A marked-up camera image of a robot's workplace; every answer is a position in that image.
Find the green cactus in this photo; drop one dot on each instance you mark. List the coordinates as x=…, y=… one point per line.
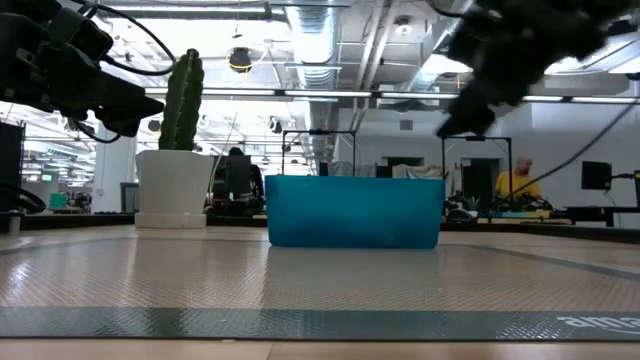
x=182, y=100

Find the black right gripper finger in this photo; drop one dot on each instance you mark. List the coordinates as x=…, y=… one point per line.
x=467, y=117

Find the white plant pot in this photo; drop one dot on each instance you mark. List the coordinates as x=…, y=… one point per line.
x=172, y=182

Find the clear mat with dark border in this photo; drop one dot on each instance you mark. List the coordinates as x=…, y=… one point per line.
x=320, y=280

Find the silver ventilation duct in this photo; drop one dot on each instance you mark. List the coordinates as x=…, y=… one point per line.
x=312, y=50

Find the ceiling light strip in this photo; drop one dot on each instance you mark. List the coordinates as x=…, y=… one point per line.
x=325, y=93

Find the black station frame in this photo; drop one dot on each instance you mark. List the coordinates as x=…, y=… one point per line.
x=320, y=132
x=475, y=137

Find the black monitor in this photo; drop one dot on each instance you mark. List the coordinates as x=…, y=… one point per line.
x=596, y=175

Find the person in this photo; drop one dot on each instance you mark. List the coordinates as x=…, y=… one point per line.
x=517, y=185
x=237, y=180

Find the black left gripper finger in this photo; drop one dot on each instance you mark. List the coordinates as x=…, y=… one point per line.
x=122, y=127
x=110, y=95

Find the black desk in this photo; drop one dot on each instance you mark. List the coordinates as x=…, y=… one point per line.
x=600, y=212

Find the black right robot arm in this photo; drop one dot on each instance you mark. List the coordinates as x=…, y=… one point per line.
x=620, y=15

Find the teal plastic bin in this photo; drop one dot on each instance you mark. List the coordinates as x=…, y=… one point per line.
x=355, y=212

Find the black aluminium table frame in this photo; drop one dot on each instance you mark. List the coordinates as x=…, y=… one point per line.
x=75, y=221

